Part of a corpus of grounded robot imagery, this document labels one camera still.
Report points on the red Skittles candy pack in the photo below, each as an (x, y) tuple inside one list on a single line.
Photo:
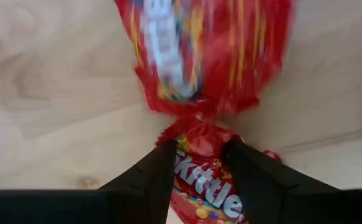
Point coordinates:
[(215, 56), (199, 186)]

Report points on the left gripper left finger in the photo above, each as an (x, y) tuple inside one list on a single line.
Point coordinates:
[(121, 205)]

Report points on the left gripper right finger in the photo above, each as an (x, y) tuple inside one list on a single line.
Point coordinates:
[(293, 205)]

